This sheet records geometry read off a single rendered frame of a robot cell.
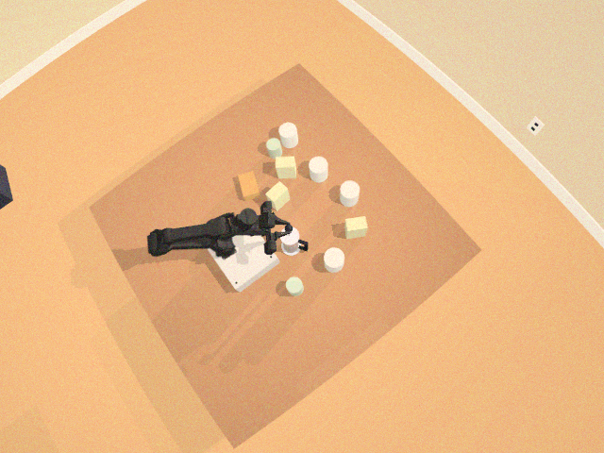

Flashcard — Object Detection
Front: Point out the orange rectangular block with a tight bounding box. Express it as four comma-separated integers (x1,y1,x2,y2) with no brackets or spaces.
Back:
238,171,260,201

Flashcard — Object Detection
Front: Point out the white cylinder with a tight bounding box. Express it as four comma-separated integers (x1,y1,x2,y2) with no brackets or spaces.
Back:
324,247,344,273
309,157,328,182
278,123,298,148
340,180,360,207

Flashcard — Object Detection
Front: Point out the pale yellow cube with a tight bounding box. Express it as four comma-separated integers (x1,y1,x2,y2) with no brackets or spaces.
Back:
266,181,291,211
344,216,367,239
276,157,296,178

